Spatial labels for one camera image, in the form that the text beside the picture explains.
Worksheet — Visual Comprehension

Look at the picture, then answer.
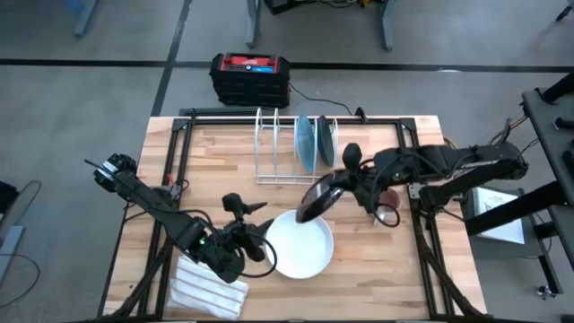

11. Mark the black aluminium table frame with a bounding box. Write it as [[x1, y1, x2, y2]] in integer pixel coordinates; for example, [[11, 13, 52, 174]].
[[96, 107, 490, 320]]

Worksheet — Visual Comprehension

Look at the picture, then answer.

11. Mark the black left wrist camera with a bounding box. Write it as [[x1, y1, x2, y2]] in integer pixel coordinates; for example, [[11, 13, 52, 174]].
[[222, 192, 247, 216]]

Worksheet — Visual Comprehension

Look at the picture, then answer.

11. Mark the black power cable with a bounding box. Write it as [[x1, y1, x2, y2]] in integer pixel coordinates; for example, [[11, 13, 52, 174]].
[[286, 82, 369, 123]]

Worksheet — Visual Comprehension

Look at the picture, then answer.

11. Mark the blue round plate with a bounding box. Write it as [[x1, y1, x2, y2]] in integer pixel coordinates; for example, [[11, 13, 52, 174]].
[[295, 115, 317, 174]]

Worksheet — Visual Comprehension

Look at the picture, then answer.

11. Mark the blue grey desk leg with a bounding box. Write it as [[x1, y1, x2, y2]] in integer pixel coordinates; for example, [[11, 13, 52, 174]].
[[66, 0, 100, 39]]

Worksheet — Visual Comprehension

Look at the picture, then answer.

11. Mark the white shallow bowl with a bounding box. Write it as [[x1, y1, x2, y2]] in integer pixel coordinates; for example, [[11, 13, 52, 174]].
[[264, 209, 335, 280]]

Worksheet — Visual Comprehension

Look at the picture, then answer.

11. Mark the white paper booklet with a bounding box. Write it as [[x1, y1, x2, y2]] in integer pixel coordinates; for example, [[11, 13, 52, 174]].
[[470, 186, 526, 246]]

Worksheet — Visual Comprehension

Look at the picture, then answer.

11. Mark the yellow black cable bundle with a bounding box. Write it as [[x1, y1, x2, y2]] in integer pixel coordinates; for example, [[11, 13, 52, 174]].
[[443, 111, 539, 158]]

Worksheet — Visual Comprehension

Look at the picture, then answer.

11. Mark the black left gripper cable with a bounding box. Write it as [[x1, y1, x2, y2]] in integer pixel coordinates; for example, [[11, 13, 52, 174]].
[[241, 231, 278, 278]]

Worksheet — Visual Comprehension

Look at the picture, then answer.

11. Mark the white striped towel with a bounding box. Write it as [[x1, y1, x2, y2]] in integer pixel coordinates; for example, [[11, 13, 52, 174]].
[[166, 255, 250, 321]]

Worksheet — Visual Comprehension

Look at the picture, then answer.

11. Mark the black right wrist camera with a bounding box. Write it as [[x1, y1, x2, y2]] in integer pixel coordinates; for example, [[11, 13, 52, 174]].
[[343, 143, 363, 170]]

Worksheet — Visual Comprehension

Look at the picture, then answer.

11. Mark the red black power station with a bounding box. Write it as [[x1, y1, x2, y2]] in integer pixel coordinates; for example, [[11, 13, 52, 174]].
[[209, 52, 291, 109]]

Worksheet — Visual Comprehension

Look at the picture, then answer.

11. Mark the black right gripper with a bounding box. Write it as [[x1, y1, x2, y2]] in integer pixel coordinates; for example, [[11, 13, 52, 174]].
[[334, 163, 382, 214]]

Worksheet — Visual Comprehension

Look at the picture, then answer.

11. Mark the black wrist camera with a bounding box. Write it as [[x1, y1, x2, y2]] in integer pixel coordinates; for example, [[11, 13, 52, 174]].
[[222, 192, 247, 216], [343, 143, 363, 170]]

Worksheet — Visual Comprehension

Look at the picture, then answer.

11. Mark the black floor cable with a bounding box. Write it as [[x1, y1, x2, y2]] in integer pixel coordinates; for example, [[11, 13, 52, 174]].
[[0, 253, 41, 310]]

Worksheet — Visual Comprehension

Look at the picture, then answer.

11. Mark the white wire dish rack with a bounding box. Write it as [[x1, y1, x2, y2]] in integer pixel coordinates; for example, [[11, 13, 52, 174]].
[[254, 107, 340, 186]]

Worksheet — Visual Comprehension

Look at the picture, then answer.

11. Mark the white mug with lettering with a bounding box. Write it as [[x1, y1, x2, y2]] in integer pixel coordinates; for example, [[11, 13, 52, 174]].
[[375, 187, 402, 228]]

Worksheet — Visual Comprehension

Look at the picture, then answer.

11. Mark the black side table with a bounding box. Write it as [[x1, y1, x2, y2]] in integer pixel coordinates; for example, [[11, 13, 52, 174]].
[[464, 74, 574, 297]]

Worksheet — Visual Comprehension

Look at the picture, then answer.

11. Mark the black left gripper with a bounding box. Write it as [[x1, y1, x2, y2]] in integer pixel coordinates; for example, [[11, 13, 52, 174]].
[[196, 202, 274, 284]]

